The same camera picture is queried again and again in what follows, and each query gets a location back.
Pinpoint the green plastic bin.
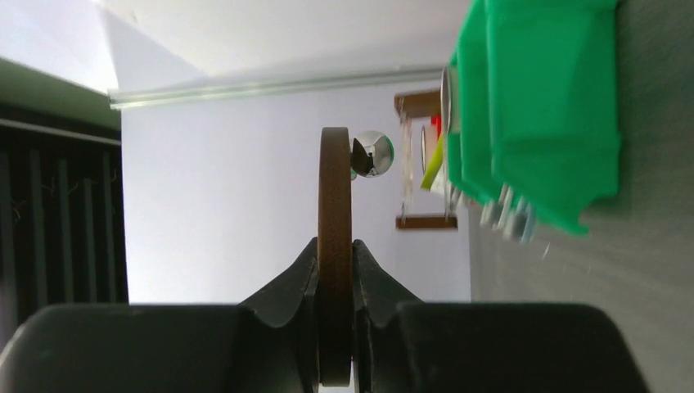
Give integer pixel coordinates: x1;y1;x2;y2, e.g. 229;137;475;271
444;1;621;242

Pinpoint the brown oval wooden tray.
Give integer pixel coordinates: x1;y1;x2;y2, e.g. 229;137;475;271
316;128;354;387

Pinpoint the clear acrylic wooden rack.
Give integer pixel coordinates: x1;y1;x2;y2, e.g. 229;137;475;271
394;88;458;231

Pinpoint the shiny metal cup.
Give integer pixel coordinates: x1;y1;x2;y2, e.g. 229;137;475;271
350;130;394;180

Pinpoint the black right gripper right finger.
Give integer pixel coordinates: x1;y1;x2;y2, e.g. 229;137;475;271
353;240;648;392

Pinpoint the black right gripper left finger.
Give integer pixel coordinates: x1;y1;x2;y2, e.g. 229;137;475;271
1;241;318;392

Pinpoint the lime green toothpaste tube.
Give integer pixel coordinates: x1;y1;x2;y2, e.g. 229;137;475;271
420;137;444;190

